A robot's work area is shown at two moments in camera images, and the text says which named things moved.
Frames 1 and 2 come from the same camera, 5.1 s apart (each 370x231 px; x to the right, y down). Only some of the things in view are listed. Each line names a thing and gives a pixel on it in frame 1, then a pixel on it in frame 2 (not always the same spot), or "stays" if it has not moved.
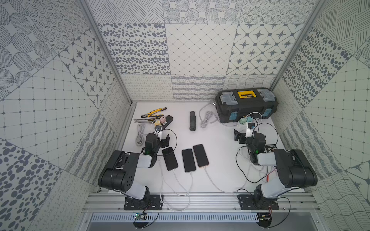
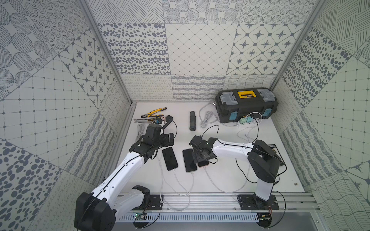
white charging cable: (191, 185) stays
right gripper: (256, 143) -> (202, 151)
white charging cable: (231, 192) stays
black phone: (188, 160) stays
